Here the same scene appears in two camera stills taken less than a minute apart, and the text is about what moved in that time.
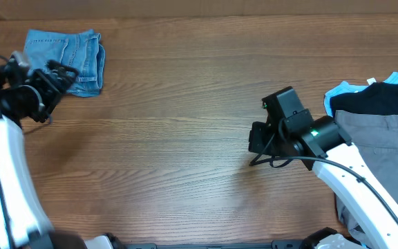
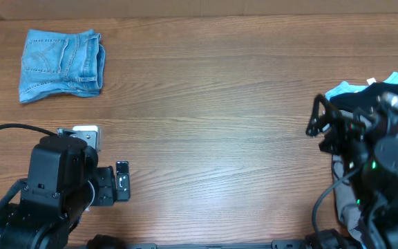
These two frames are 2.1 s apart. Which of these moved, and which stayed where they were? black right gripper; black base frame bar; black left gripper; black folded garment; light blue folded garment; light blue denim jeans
Moved: black right gripper; black left gripper
Stayed: black base frame bar; light blue folded garment; light blue denim jeans; black folded garment
